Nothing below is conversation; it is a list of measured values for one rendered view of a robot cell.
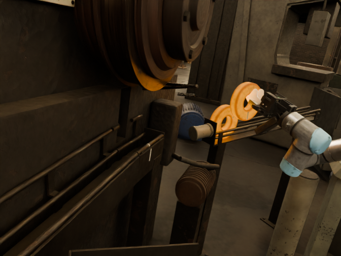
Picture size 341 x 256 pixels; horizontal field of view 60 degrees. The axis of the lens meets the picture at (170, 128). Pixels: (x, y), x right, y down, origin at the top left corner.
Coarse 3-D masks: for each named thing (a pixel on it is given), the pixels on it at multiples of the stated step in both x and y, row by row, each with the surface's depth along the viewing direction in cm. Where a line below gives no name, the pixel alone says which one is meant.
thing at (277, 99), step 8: (264, 96) 108; (272, 96) 106; (264, 104) 109; (272, 104) 106; (280, 104) 105; (288, 104) 104; (264, 112) 109; (272, 112) 108; (280, 112) 106; (288, 112) 102; (280, 120) 103
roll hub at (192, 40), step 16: (176, 0) 63; (192, 0) 69; (208, 0) 77; (176, 16) 64; (192, 16) 71; (208, 16) 84; (176, 32) 66; (192, 32) 77; (176, 48) 70; (192, 48) 77
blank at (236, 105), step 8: (240, 88) 114; (248, 88) 115; (256, 88) 118; (232, 96) 115; (240, 96) 114; (232, 104) 115; (240, 104) 115; (248, 104) 122; (232, 112) 117; (240, 112) 117; (248, 112) 120; (256, 112) 123
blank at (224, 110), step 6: (222, 108) 125; (228, 108) 126; (216, 114) 124; (222, 114) 125; (228, 114) 128; (216, 120) 124; (222, 120) 127; (228, 120) 132; (234, 120) 132; (228, 126) 132; (234, 126) 133; (228, 132) 132; (222, 138) 131
